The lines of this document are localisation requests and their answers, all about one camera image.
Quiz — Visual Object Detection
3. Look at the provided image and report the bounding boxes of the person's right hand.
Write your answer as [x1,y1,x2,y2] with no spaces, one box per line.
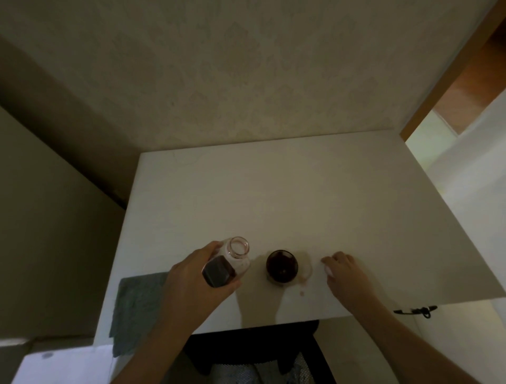
[320,251,380,314]

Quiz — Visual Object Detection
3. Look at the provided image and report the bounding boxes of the person's left hand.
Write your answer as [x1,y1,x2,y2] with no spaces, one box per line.
[158,241,242,334]

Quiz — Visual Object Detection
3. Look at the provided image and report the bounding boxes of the plastic bottle with dark juice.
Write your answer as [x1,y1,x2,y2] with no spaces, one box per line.
[201,236,251,289]

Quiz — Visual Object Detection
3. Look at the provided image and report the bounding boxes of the grey cloth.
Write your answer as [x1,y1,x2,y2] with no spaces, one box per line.
[109,272,169,358]

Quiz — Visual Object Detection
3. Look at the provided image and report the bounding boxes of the small drinking glass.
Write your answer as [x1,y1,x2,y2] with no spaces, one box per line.
[265,248,299,285]

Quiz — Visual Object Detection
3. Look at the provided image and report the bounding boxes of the person's left forearm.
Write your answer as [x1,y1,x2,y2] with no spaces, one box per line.
[113,314,199,384]

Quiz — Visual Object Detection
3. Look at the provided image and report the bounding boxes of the person's right forearm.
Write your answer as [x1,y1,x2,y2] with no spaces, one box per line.
[355,295,476,384]

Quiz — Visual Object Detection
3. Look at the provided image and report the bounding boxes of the black mesh chair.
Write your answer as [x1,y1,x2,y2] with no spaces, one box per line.
[183,319,337,384]

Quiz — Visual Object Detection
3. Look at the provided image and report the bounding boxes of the white table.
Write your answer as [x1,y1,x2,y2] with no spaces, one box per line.
[94,129,506,347]

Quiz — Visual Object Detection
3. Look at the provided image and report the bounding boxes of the white curtain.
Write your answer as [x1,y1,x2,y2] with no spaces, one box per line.
[425,89,506,301]

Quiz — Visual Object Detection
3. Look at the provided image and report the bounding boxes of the black strap hook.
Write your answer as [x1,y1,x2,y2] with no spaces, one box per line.
[393,305,438,320]

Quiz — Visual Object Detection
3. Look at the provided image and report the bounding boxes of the wooden door frame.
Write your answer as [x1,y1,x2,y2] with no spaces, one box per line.
[399,0,506,142]

